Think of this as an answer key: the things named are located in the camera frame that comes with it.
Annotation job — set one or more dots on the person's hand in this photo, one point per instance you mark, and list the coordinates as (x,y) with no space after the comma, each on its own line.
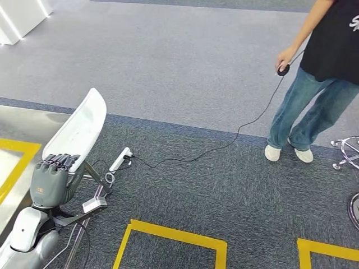
(284,57)

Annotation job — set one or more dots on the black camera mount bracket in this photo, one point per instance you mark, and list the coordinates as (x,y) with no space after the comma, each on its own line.
(69,219)

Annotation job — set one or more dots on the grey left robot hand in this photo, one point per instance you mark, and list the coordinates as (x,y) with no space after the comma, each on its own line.
(47,185)

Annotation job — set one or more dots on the metal support bar frame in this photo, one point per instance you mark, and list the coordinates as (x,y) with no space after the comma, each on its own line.
(97,178)

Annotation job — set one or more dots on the person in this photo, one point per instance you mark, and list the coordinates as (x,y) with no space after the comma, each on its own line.
(331,44)

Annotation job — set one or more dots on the steel workbench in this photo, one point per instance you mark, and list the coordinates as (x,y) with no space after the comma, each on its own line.
(28,122)

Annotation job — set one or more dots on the white power strip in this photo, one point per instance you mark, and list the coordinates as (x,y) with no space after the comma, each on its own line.
(120,159)

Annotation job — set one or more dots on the chrome barrier stanchion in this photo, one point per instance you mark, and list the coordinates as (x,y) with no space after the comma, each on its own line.
(354,211)

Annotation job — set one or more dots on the person's forearm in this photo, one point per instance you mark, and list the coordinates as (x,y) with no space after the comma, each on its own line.
(308,26)

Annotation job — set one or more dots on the black round controller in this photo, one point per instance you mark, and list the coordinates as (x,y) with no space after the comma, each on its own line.
(283,70)

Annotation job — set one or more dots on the white lit display plinth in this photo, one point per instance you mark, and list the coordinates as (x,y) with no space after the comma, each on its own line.
(17,18)

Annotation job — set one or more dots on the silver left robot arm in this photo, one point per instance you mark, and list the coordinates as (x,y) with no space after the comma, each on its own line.
(25,230)

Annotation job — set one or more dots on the white curved plastic part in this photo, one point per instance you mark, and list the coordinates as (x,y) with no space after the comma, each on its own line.
(78,126)

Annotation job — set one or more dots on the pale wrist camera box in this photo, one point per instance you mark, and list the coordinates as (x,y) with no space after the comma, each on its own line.
(94,205)

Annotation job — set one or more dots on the black stool with chrome base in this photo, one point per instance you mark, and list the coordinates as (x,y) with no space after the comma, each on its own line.
(342,152)

